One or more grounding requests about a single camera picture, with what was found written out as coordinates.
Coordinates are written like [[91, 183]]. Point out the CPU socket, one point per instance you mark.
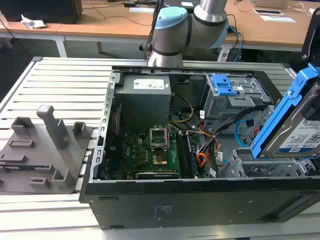
[[160, 160]]

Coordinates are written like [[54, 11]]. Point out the crumpled white paper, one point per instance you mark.
[[31, 23]]

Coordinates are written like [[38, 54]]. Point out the grey metal drive cage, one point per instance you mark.
[[225, 107]]

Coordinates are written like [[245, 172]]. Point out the black open PC case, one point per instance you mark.
[[190, 205]]

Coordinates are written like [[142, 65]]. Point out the wooden desk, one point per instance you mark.
[[105, 27]]

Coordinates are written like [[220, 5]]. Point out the white paper sheet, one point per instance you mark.
[[277, 18], [141, 10]]

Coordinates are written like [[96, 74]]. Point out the small white paper note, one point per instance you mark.
[[187, 4]]

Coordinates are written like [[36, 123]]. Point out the hard disk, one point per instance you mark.
[[297, 140]]

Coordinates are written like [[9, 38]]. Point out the black box on desk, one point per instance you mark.
[[42, 11]]

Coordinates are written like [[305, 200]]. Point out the black power adapter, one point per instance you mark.
[[131, 4]]

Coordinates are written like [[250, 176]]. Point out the black and white tablet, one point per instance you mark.
[[267, 11]]

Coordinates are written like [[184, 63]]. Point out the beige cardboard box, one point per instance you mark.
[[270, 3]]

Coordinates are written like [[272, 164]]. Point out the green motherboard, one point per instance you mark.
[[136, 155]]

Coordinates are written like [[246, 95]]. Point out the blue plastic drive latch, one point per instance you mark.
[[222, 86]]

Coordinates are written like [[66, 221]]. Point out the RAM stick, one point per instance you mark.
[[192, 155]]

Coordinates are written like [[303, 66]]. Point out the perforated metal disk bay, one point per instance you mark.
[[270, 167]]

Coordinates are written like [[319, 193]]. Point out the black graphics card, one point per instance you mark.
[[157, 175]]

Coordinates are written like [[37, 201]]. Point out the grey power supply unit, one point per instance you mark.
[[142, 100]]

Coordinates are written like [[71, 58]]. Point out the grey parts rack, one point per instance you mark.
[[50, 160]]

